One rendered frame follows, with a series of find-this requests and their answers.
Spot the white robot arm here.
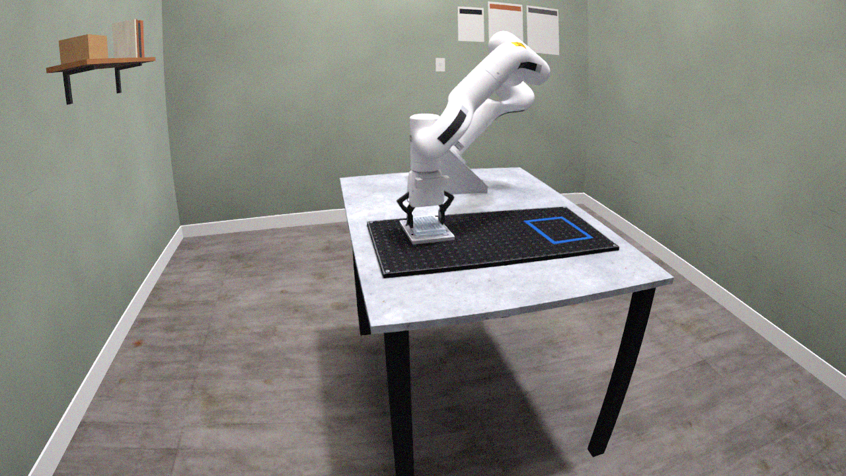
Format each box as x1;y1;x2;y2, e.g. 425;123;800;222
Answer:
410;31;550;189

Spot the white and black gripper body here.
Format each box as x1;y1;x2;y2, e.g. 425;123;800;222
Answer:
407;171;444;208

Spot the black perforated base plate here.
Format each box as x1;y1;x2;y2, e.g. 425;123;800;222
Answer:
367;206;619;279

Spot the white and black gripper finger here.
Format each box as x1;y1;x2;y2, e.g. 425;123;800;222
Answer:
396;192;415;228
438;190;455;225

